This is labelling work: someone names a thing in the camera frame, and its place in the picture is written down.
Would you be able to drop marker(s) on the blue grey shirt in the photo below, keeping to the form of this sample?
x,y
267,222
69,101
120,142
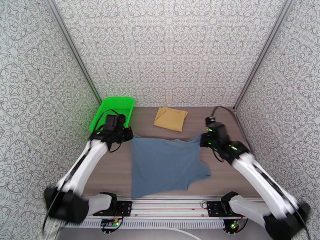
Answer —
x,y
162,166

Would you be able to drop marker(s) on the tan yellow cloth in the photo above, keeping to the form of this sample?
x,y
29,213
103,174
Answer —
x,y
170,119

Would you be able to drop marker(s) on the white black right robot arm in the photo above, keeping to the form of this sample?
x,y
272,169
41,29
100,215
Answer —
x,y
262,176

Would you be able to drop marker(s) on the green plastic laundry basket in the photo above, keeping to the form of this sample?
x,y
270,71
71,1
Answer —
x,y
112,103

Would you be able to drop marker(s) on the small green circuit board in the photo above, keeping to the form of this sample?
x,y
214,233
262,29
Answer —
x,y
235,225
110,223

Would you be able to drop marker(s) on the white perforated strip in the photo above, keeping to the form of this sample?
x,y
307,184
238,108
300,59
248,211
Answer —
x,y
162,224

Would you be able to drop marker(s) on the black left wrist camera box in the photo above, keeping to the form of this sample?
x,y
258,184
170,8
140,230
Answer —
x,y
115,121

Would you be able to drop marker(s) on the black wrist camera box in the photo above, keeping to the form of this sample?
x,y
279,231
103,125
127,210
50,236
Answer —
x,y
216,129
115,121

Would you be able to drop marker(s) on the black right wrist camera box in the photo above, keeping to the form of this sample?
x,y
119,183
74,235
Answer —
x,y
216,129

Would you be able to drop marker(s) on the aluminium table edge rail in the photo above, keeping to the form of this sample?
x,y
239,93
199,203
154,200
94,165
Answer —
x,y
240,123

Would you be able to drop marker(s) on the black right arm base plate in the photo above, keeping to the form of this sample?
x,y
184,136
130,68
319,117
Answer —
x,y
213,209

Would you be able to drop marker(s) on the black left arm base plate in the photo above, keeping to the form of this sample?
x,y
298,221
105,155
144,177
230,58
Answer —
x,y
125,209

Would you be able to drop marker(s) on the aluminium mounting rail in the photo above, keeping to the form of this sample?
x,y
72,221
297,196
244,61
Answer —
x,y
170,206

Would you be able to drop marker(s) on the aluminium frame post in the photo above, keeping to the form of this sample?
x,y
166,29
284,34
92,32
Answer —
x,y
262,50
74,50

